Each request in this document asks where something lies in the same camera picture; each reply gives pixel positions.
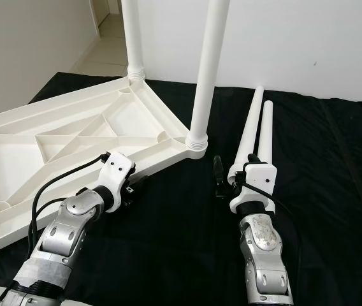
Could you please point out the white plastic table leg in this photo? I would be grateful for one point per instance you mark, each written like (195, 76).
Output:
(133, 38)
(248, 134)
(209, 70)
(266, 134)

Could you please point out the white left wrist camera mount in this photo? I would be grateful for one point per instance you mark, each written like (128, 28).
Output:
(118, 169)

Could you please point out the black table cloth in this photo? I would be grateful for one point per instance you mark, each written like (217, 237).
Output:
(334, 223)

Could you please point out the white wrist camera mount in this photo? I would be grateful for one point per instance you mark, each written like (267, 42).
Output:
(260, 175)
(118, 169)

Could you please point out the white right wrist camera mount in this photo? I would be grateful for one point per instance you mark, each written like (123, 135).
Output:
(260, 175)

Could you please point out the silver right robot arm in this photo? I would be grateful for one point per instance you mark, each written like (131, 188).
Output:
(260, 248)

